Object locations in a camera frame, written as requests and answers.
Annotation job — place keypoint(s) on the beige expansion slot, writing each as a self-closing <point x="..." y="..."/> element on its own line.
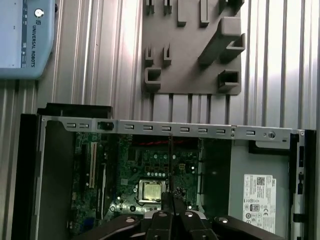
<point x="93" y="165"/>

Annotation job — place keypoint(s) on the black open PC case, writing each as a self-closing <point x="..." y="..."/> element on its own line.
<point x="27" y="175"/>

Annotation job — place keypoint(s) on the green motherboard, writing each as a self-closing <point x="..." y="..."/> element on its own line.
<point x="125" y="160"/>

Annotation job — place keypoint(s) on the silver CPU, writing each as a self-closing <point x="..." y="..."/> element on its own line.
<point x="151" y="191"/>

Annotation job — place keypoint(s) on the grey power supply unit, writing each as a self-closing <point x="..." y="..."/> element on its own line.
<point x="237" y="187"/>

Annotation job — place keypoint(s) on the grey parts rack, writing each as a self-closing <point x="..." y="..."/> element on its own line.
<point x="185" y="62"/>

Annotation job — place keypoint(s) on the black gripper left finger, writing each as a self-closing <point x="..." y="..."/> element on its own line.
<point x="160" y="225"/>

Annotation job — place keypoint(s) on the black expansion slot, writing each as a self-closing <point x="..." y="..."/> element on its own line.
<point x="103" y="190"/>

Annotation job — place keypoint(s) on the black CPU socket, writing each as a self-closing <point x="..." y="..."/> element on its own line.
<point x="150" y="203"/>

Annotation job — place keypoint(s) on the pale blue teach pendant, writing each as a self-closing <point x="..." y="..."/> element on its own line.
<point x="25" y="50"/>

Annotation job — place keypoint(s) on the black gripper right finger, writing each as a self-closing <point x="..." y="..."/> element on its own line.
<point x="190" y="225"/>

